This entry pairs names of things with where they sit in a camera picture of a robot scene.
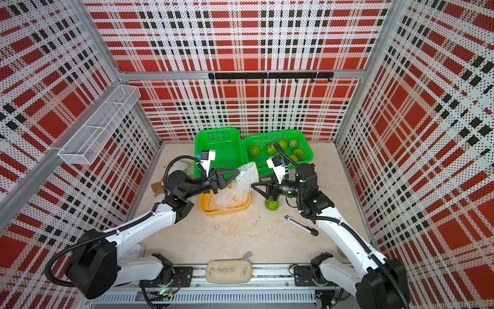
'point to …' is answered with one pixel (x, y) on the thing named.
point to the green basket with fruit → (258, 147)
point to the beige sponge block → (229, 271)
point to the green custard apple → (271, 205)
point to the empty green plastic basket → (228, 143)
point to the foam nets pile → (228, 197)
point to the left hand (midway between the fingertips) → (241, 172)
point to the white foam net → (248, 175)
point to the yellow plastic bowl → (205, 201)
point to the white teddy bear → (157, 188)
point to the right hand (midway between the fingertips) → (257, 183)
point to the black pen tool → (307, 228)
